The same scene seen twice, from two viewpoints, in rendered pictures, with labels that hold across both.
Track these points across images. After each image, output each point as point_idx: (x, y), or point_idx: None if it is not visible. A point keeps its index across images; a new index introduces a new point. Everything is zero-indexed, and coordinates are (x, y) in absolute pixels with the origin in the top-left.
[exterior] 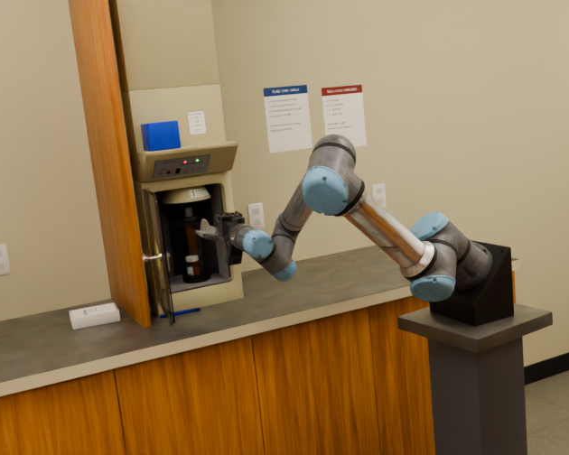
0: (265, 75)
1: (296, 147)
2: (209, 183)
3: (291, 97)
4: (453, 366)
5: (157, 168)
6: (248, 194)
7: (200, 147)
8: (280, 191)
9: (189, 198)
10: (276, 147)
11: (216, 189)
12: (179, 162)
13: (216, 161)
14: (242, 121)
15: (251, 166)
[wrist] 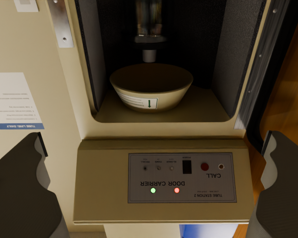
0: (44, 138)
1: None
2: (118, 123)
3: (13, 120)
4: None
5: (228, 181)
6: (39, 25)
7: (150, 223)
8: None
9: (159, 98)
10: (15, 77)
11: (100, 95)
12: (188, 189)
13: (113, 180)
14: (60, 105)
15: (42, 60)
